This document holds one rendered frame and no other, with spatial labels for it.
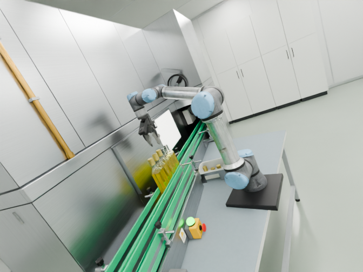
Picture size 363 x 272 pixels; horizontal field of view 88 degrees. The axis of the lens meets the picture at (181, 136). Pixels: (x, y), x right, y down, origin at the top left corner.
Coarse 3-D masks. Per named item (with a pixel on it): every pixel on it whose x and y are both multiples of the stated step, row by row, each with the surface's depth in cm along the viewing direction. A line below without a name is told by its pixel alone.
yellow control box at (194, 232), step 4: (196, 220) 98; (196, 224) 96; (200, 224) 99; (188, 228) 95; (192, 228) 94; (196, 228) 94; (188, 232) 96; (192, 232) 95; (196, 232) 94; (200, 232) 96; (188, 236) 97; (192, 236) 97; (196, 236) 95; (200, 236) 95
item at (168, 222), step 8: (184, 176) 118; (192, 176) 128; (184, 184) 115; (176, 192) 104; (184, 192) 112; (176, 200) 101; (176, 208) 99; (168, 216) 90; (176, 216) 96; (168, 224) 89; (160, 240) 81; (152, 248) 75; (160, 248) 79; (152, 256) 74; (160, 256) 78; (144, 264) 69; (152, 264) 73
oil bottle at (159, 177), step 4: (156, 168) 115; (160, 168) 117; (152, 172) 114; (156, 172) 113; (160, 172) 115; (156, 176) 115; (160, 176) 114; (164, 176) 118; (156, 180) 116; (160, 180) 115; (164, 180) 116; (160, 184) 116; (164, 184) 116; (160, 188) 117; (164, 188) 116
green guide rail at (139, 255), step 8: (176, 176) 123; (176, 184) 121; (168, 192) 110; (168, 200) 108; (160, 208) 99; (168, 208) 105; (160, 216) 98; (152, 224) 90; (144, 232) 85; (152, 232) 89; (144, 240) 82; (152, 240) 87; (136, 248) 77; (144, 248) 81; (136, 256) 76; (144, 256) 80; (128, 264) 71; (136, 264) 75
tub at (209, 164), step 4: (212, 160) 150; (216, 160) 149; (220, 160) 148; (200, 164) 153; (204, 164) 154; (208, 164) 153; (212, 164) 152; (216, 164) 150; (220, 164) 149; (200, 168) 149; (208, 168) 154; (216, 168) 150; (220, 168) 133; (200, 172) 146; (204, 172) 138; (208, 172) 137
